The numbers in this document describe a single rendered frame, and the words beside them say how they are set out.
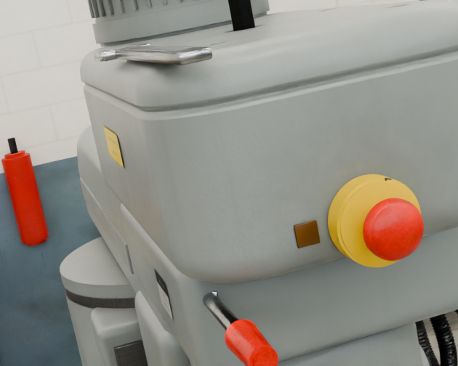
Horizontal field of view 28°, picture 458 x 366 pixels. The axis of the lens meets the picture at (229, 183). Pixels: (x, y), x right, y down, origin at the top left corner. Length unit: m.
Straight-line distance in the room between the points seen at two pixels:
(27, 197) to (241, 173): 4.33
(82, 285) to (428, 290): 0.67
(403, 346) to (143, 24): 0.42
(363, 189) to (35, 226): 4.38
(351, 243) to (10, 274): 4.58
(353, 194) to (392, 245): 0.04
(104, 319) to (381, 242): 0.74
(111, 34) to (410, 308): 0.44
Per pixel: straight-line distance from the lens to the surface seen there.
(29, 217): 4.92
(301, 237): 0.61
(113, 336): 1.22
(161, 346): 0.96
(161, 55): 0.55
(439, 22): 0.64
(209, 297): 0.69
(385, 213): 0.57
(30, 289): 5.16
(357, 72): 0.61
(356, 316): 0.74
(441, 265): 0.77
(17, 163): 4.87
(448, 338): 1.17
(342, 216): 0.59
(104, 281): 1.31
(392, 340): 0.81
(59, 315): 5.21
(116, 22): 0.98
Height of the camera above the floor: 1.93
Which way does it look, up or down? 12 degrees down
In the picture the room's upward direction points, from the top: 11 degrees counter-clockwise
